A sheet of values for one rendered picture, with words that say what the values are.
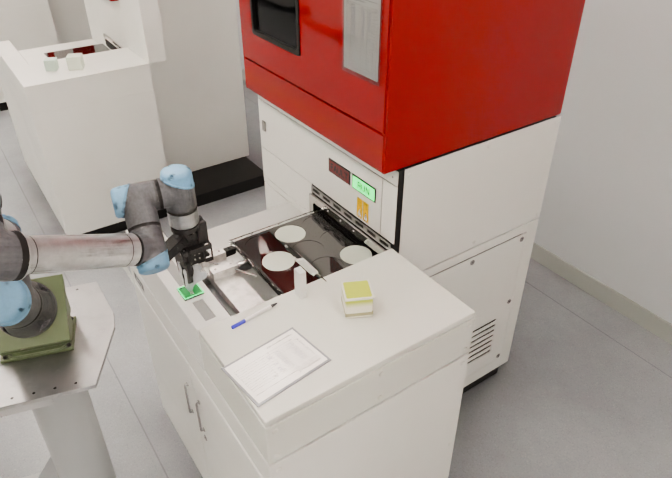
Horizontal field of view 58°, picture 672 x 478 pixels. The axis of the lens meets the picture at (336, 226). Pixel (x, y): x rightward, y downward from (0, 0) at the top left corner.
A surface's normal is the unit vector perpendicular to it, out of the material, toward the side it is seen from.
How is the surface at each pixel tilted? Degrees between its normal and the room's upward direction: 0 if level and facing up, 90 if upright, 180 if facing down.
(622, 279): 90
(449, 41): 90
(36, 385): 0
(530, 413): 0
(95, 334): 0
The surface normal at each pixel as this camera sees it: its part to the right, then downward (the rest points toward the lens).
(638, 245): -0.83, 0.31
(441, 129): 0.57, 0.45
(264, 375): 0.00, -0.83
